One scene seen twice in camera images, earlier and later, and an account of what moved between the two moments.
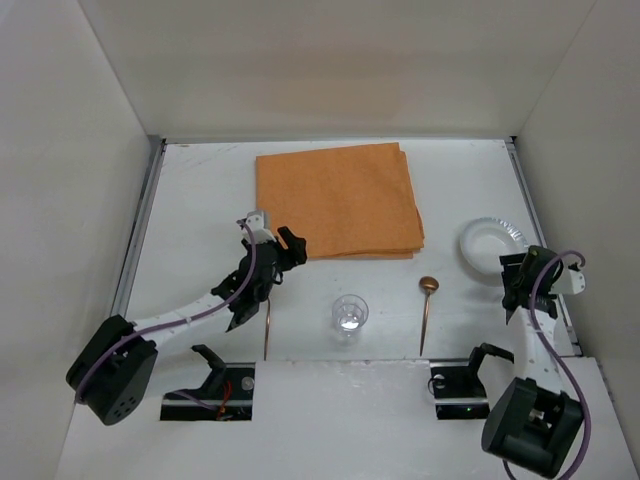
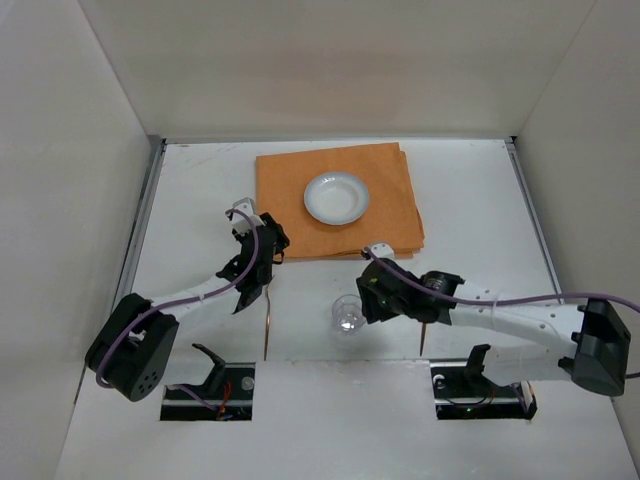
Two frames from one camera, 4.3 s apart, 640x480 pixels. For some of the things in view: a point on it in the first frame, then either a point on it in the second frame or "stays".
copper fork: [267, 326] stays
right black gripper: [516, 282] to [373, 298]
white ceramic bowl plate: [486, 240] to [336, 198]
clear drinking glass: [350, 313] stays
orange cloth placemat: [348, 203] stays
